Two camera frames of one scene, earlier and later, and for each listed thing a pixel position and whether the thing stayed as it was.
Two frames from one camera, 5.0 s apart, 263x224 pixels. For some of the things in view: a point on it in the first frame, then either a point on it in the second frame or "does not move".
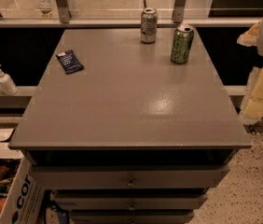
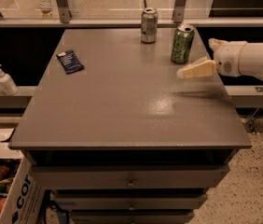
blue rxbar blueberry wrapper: x=69 y=62 does not move
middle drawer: x=130 y=201 does not move
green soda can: x=182 y=43 does not move
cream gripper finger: x=262 y=93 → x=200 y=68
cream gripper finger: x=251 y=37 → x=214 y=43
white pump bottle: x=5 y=83 does not move
